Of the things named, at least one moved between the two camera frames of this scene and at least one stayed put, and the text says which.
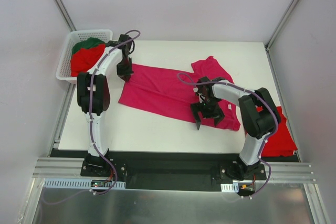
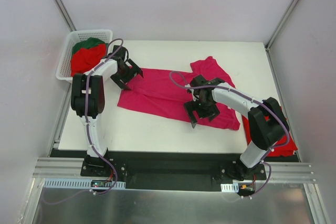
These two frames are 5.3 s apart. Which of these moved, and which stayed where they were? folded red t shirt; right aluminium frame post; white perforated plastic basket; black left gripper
Moved: black left gripper
Stayed: folded red t shirt; white perforated plastic basket; right aluminium frame post
